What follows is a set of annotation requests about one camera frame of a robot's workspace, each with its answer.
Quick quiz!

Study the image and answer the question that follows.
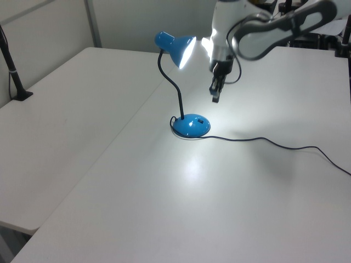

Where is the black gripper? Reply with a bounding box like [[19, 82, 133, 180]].
[[209, 58, 234, 104]]

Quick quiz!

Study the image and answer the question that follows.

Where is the blue gooseneck desk lamp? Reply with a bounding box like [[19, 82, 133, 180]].
[[153, 31, 211, 138]]

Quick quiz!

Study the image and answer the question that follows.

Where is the white paper sheet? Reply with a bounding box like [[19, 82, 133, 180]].
[[318, 19, 347, 37]]

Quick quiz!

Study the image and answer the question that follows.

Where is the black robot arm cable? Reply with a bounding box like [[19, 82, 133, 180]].
[[226, 16, 242, 84]]

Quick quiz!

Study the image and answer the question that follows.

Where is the black lamp power cable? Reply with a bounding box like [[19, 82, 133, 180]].
[[169, 115, 351, 176]]

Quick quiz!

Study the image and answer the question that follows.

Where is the black clamped camera stand pole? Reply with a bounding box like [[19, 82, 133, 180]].
[[333, 16, 351, 59]]

